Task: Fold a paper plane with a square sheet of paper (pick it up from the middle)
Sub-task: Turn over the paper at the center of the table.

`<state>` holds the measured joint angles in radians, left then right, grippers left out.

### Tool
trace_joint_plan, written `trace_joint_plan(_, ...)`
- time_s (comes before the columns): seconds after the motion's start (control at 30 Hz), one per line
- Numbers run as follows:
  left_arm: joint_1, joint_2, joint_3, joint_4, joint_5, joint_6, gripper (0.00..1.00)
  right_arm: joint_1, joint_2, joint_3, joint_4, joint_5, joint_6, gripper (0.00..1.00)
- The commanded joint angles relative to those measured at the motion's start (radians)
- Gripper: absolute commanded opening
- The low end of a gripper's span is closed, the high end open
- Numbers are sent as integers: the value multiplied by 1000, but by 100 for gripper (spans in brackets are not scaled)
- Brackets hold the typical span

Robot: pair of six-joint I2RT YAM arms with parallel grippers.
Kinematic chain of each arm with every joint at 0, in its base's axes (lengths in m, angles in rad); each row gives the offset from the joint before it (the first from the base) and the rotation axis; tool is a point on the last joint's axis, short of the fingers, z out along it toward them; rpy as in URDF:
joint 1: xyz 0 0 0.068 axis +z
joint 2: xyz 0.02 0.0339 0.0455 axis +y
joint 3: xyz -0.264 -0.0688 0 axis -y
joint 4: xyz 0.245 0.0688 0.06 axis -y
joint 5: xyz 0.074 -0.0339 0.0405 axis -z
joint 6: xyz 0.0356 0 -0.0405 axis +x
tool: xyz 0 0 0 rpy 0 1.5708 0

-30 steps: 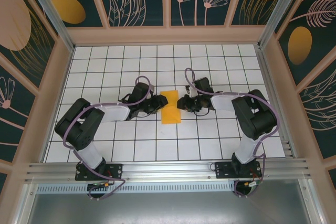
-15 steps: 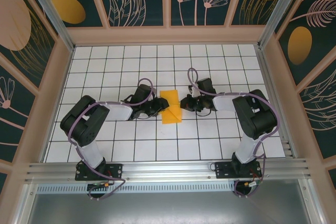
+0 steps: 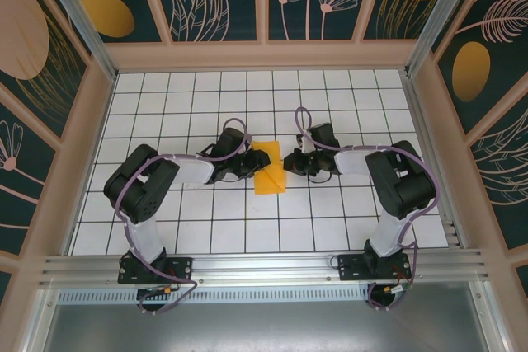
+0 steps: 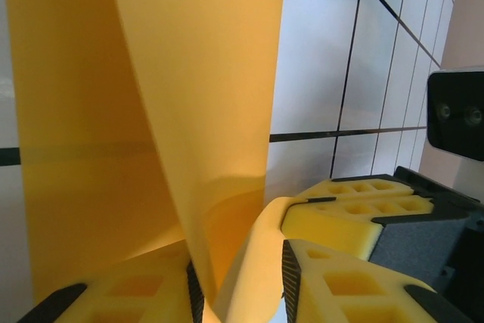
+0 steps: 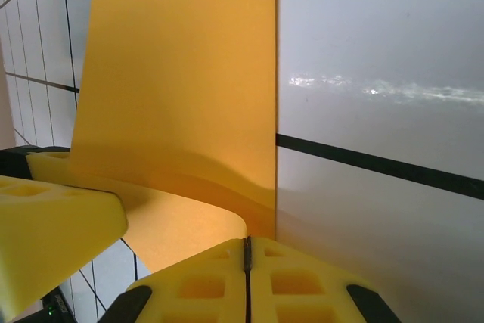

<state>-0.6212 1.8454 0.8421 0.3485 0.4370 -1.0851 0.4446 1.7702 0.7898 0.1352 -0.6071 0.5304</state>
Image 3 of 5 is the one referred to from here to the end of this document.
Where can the wall panel single pink flower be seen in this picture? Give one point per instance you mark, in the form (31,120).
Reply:
(16,170)

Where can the wall panel pink leaf lines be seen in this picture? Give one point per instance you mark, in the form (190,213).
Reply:
(503,170)

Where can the wall panel beige circle feather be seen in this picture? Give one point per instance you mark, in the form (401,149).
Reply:
(24,38)

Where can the yellow-orange cloth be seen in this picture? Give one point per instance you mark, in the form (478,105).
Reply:
(272,183)

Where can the aluminium side rail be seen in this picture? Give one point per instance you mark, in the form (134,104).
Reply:
(416,113)

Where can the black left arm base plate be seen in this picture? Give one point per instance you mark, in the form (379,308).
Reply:
(181,269)

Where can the wall panel orange oval feathers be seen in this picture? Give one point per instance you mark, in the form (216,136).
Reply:
(470,71)

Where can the brushed metal sheet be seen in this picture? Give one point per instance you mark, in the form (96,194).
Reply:
(264,327)

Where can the aluminium corner post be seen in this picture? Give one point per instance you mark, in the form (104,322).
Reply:
(80,18)
(443,18)

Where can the long aluminium rail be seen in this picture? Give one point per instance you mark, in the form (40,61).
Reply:
(264,267)

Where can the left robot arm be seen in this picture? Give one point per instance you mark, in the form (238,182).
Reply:
(144,187)

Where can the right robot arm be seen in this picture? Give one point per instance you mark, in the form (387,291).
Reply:
(396,187)

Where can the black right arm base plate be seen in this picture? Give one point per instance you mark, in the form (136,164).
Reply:
(350,267)

